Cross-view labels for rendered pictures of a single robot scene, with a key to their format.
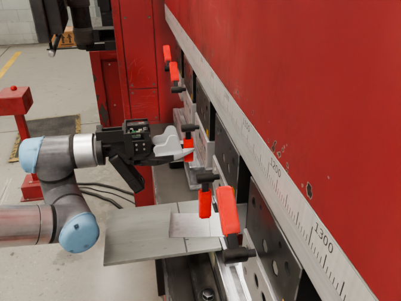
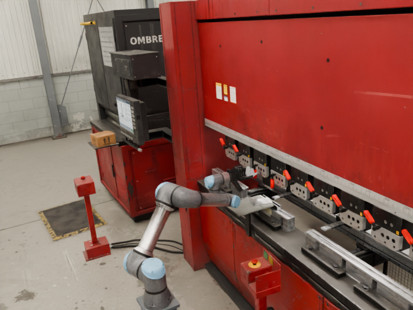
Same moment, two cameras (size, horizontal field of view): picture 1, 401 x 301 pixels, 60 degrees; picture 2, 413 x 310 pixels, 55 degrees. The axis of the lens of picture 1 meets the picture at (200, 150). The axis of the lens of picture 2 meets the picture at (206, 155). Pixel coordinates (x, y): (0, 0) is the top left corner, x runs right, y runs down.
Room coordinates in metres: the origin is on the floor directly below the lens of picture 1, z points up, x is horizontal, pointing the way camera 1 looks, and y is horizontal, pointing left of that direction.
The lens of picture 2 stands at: (-1.60, 0.91, 2.18)
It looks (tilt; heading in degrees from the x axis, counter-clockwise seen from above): 19 degrees down; 346
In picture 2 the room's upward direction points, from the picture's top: 4 degrees counter-clockwise
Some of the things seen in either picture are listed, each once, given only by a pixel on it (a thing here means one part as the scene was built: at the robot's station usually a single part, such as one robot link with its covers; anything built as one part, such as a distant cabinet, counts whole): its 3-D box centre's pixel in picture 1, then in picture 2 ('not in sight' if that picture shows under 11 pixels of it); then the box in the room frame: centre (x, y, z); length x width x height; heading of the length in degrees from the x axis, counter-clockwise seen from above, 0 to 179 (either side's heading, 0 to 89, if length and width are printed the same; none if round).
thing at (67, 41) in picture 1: (66, 36); (102, 138); (2.62, 0.99, 1.04); 0.30 x 0.26 x 0.12; 14
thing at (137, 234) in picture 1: (160, 229); (249, 205); (0.63, 0.10, 1.00); 0.26 x 0.18 x 0.01; 100
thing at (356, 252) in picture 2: not in sight; (379, 249); (0.14, -0.53, 0.81); 0.64 x 0.08 x 0.14; 100
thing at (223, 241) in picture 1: (221, 230); (270, 202); (0.64, -0.05, 0.98); 0.20 x 0.03 x 0.03; 10
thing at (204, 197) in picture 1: (207, 196); (273, 181); (0.50, -0.01, 1.20); 0.04 x 0.02 x 0.10; 100
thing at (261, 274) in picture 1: (295, 263); (304, 181); (0.29, -0.11, 1.26); 0.15 x 0.09 x 0.17; 10
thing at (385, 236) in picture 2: not in sight; (392, 226); (-0.30, -0.22, 1.26); 0.15 x 0.09 x 0.17; 10
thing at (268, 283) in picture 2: not in sight; (260, 272); (0.25, 0.18, 0.75); 0.20 x 0.16 x 0.18; 6
